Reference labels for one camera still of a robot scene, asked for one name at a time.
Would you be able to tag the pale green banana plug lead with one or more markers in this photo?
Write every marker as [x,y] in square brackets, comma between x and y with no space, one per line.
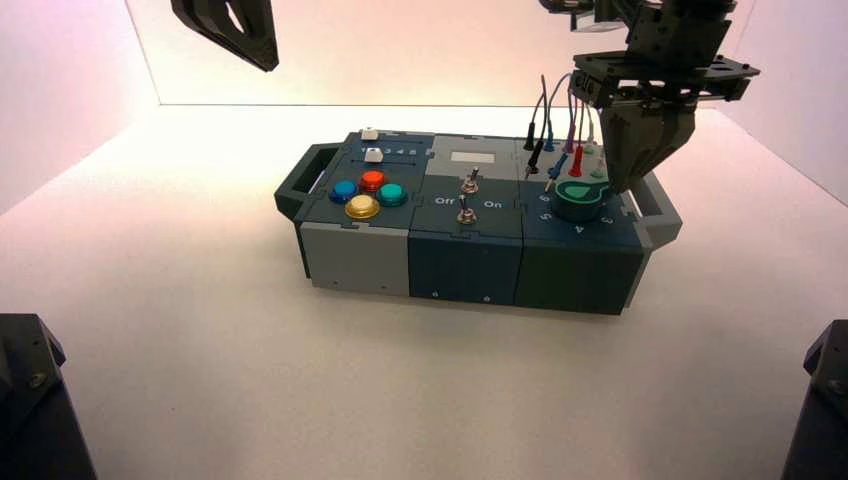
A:
[599,171]

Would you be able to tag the red banana plug lead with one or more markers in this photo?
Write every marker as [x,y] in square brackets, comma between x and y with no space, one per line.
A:
[577,162]

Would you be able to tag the purple banana plug lead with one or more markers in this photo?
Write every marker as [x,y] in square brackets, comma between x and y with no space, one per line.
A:
[570,142]

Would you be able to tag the blue banana plug lead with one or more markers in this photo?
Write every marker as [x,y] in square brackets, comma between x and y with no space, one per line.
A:
[558,167]
[549,142]

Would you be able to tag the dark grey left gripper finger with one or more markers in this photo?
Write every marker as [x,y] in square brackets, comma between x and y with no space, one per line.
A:
[258,26]
[205,20]

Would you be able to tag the white slider cap up arrow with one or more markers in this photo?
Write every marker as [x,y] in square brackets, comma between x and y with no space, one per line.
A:
[374,156]

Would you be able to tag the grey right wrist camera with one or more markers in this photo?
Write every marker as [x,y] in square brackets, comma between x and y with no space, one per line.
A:
[596,20]

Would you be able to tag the blue round push button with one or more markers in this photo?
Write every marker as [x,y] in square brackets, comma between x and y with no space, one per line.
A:
[343,191]

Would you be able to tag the green round push button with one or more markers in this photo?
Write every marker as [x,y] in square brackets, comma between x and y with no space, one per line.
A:
[391,195]

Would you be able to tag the black banana plug lead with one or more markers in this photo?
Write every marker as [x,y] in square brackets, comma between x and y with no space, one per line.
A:
[534,161]
[529,139]

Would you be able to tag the yellow round push button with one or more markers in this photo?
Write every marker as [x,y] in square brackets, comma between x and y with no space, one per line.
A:
[362,208]

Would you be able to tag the teal green rotary knob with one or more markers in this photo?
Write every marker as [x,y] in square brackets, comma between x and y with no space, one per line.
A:
[573,205]

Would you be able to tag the red round push button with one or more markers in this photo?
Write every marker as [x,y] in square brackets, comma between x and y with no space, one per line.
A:
[372,181]

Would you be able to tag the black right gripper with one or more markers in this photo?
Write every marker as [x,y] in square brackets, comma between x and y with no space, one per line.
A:
[669,73]

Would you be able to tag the metal toggle switch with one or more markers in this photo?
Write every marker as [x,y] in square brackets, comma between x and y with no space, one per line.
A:
[470,182]
[466,214]

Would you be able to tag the white rectangular display window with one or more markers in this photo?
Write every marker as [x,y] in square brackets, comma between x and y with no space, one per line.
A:
[473,158]

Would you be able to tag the teal and grey control box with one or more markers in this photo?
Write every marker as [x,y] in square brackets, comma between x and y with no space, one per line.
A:
[457,265]

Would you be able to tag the white slider cap down arrow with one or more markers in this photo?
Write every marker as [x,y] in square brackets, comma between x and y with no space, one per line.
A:
[370,134]

